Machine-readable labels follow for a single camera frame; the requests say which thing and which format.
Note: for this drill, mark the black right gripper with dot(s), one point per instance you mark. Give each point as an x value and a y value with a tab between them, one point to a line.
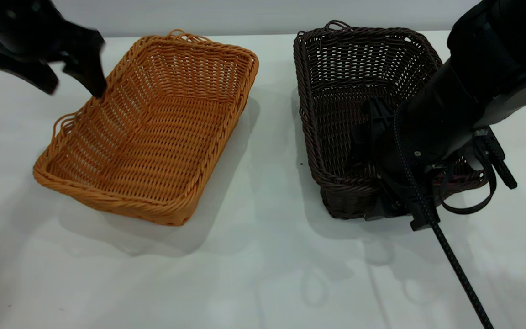
395	169

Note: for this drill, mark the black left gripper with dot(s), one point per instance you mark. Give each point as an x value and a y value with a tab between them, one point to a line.
16	27

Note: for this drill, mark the tan wicker basket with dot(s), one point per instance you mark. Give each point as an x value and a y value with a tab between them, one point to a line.
153	137

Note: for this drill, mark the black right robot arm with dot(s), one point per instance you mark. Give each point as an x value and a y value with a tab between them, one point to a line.
486	68

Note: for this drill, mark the dark brown wicker basket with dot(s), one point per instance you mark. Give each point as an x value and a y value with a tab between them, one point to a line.
336	91

